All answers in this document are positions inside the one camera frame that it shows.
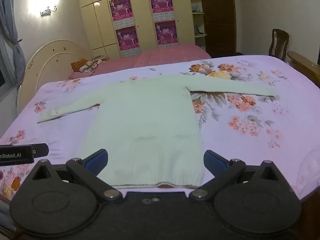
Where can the lilac floral bed sheet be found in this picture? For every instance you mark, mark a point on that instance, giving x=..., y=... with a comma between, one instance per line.
x=250, y=142

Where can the cream rounded headboard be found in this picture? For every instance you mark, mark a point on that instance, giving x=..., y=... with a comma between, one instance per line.
x=47, y=60

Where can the cream corner shelf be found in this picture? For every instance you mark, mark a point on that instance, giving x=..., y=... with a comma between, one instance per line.
x=197, y=12

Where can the patterned pillow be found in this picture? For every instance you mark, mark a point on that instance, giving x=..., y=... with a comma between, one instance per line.
x=93, y=63

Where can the wooden bed frame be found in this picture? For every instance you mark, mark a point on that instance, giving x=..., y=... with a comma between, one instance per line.
x=303, y=66

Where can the grey curtain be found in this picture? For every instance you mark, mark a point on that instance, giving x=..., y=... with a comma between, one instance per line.
x=8, y=17

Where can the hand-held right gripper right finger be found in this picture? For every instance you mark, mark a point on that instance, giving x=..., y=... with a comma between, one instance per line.
x=214, y=163

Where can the wall lamp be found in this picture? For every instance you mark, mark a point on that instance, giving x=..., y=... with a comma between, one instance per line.
x=48, y=11

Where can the magenta wall poster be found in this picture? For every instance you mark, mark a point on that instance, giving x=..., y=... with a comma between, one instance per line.
x=120, y=8
x=127, y=38
x=166, y=31
x=161, y=2

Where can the dark wooden door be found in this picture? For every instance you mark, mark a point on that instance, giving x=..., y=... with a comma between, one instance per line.
x=218, y=17

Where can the wooden chair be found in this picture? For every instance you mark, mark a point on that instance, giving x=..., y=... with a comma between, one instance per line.
x=278, y=42

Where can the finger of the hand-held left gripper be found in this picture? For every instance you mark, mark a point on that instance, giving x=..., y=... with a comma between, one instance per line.
x=40, y=150

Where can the orange pillow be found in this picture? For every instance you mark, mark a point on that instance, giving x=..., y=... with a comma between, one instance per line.
x=76, y=65

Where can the light green knit sweater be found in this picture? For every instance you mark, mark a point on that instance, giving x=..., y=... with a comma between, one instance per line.
x=145, y=120

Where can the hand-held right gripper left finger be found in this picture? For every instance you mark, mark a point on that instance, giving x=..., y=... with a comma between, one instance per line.
x=96, y=160

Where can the pink bedspread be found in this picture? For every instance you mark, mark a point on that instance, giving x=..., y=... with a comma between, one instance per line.
x=155, y=57

